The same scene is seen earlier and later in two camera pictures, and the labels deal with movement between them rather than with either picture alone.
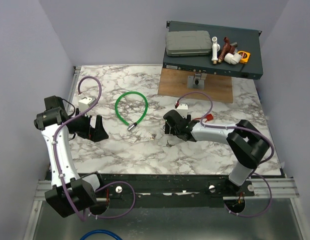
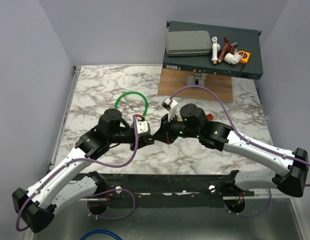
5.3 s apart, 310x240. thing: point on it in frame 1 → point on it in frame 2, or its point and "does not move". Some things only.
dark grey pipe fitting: (235, 44) does not move
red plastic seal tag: (209, 117) does not move
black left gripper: (96, 134) → (142, 141)
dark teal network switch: (248, 40) does not move
